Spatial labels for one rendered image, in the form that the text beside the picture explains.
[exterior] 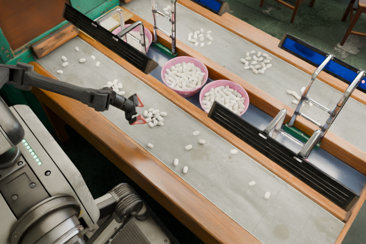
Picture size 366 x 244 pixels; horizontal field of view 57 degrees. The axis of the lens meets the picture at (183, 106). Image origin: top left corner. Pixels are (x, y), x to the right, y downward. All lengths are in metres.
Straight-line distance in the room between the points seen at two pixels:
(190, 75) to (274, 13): 1.92
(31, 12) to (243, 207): 1.48
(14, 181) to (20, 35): 1.30
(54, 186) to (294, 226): 1.07
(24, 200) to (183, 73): 1.33
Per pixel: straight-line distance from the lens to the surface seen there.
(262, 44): 2.18
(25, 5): 2.03
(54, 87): 1.52
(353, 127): 1.97
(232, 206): 1.58
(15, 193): 0.89
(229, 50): 2.14
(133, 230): 1.82
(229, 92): 1.90
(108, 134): 1.73
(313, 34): 3.61
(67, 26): 2.18
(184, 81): 1.94
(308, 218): 1.64
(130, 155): 1.65
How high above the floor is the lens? 2.20
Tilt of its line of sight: 53 degrees down
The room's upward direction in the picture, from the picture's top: 1 degrees clockwise
